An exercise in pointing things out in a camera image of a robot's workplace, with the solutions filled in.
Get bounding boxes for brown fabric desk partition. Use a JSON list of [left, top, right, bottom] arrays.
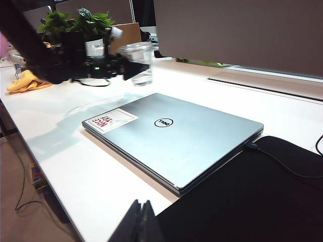
[[153, 0, 323, 77]]

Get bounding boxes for orange cloth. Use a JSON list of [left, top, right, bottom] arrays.
[[6, 69, 52, 93]]

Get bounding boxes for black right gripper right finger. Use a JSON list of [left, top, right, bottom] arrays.
[[142, 199, 162, 242]]

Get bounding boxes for black looped desk cable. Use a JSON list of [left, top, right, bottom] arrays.
[[71, 77, 111, 88]]

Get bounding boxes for brown cardboard box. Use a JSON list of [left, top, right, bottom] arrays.
[[109, 22, 142, 55]]

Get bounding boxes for silver Dell laptop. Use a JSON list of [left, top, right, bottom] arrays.
[[81, 92, 264, 196]]

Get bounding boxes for black thin cable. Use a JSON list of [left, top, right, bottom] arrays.
[[243, 133, 323, 180]]

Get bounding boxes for green leafy plant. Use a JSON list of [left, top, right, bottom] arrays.
[[37, 7, 116, 44]]

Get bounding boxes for black floor cable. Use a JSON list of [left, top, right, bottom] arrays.
[[14, 148, 39, 211]]

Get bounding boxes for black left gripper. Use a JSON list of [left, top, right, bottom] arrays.
[[49, 26, 150, 84]]

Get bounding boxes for green items behind partition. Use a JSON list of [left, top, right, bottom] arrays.
[[176, 57, 225, 67]]

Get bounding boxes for white plant pot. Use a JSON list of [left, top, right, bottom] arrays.
[[84, 37, 105, 58]]

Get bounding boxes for clear plastic coffee cup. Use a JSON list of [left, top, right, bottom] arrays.
[[118, 42, 154, 87]]

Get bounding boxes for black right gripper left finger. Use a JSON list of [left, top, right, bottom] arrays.
[[118, 199, 145, 242]]

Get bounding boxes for black mouse pad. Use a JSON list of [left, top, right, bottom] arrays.
[[154, 135, 323, 242]]

